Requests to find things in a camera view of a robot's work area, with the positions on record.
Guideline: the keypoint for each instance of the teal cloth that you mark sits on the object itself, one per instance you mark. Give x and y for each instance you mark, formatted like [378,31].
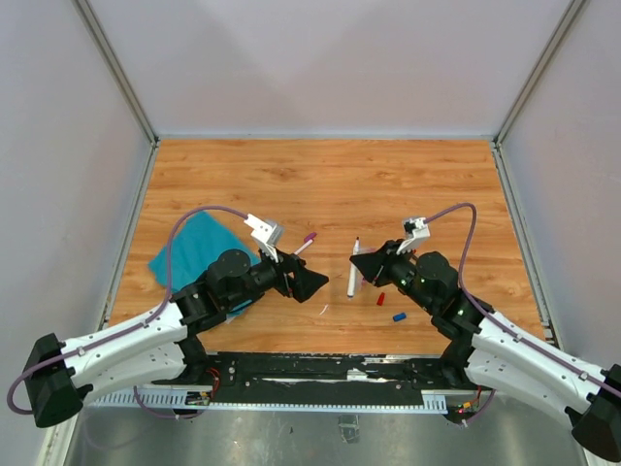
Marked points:
[198,244]

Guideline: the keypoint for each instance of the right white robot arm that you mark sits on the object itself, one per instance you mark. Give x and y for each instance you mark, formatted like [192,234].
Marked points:
[489,350]

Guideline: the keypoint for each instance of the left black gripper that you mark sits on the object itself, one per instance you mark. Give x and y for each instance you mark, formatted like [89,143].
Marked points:
[307,281]

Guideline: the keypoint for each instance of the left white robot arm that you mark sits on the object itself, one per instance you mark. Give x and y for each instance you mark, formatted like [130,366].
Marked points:
[159,345]

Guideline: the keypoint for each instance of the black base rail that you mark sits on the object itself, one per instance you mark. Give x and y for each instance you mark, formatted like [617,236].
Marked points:
[320,379]

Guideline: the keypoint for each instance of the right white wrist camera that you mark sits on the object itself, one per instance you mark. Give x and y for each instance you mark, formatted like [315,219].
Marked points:
[416,233]

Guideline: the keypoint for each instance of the white blue deli marker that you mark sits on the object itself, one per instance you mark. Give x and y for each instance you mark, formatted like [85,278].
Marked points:
[352,276]

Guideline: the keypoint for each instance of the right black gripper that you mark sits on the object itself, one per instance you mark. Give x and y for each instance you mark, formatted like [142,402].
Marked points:
[375,266]

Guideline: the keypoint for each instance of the thin white red-end pen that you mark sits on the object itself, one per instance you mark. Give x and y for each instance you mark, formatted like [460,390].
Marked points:
[303,247]

